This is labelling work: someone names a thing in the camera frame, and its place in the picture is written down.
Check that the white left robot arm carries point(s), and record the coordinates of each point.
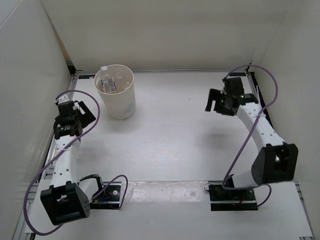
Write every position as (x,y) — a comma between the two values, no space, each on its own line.
(68,199)

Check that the black logo sticker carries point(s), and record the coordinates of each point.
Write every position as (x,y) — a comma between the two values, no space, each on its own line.
(237,74)
(91,76)

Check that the black right logo sticker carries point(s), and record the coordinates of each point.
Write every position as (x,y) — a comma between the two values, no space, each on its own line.
(237,74)

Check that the white plastic bin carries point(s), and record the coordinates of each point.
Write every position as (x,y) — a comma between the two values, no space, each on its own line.
(122,104)

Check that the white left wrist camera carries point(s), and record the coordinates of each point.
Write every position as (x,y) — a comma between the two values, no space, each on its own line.
(62,99)

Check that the aluminium frame rail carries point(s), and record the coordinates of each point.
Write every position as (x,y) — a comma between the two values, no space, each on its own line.
(19,233)

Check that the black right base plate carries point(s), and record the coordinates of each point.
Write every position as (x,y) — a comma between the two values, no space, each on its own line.
(231,200)

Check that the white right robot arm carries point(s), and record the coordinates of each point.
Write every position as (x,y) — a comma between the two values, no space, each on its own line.
(276,160)

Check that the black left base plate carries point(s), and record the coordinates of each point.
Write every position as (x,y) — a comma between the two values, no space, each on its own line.
(109,199)

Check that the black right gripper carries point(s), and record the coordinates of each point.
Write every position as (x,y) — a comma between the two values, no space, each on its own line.
(215,94)

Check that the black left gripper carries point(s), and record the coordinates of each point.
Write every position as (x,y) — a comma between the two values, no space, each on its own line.
(87,118)

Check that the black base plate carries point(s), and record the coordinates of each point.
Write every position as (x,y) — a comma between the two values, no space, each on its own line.
(109,199)
(231,200)

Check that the clear crushed plastic bottle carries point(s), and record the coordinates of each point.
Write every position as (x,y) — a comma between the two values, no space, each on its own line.
(108,80)

